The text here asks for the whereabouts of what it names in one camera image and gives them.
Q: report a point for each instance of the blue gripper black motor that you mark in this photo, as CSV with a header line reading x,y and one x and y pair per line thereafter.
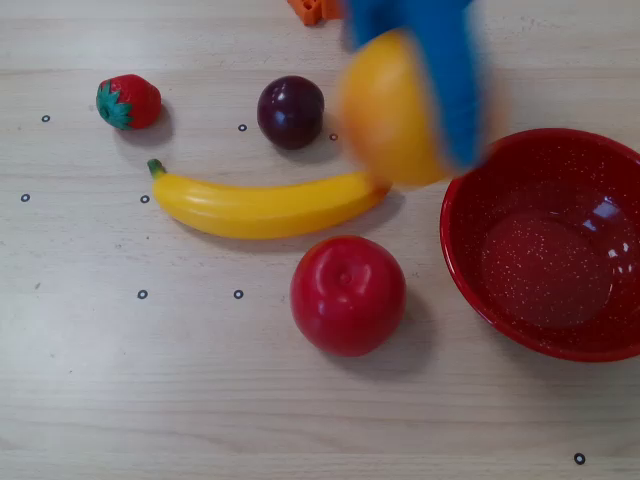
x,y
452,85

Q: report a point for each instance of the yellow orange toy peach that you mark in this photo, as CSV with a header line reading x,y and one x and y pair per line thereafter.
x,y
385,115

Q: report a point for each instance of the orange robot base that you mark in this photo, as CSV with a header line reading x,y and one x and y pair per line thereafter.
x,y
315,9

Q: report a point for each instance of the red speckled enamel bowl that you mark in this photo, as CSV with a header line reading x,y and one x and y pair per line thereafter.
x,y
545,260

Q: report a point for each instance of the dark purple toy plum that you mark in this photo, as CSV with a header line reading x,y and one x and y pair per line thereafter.
x,y
290,112

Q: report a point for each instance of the yellow toy banana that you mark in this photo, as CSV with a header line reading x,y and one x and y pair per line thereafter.
x,y
265,210

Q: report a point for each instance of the red toy apple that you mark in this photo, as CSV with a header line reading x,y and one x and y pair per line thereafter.
x,y
348,295

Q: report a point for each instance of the red toy strawberry green leaves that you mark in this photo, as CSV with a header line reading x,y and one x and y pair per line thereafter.
x,y
132,101

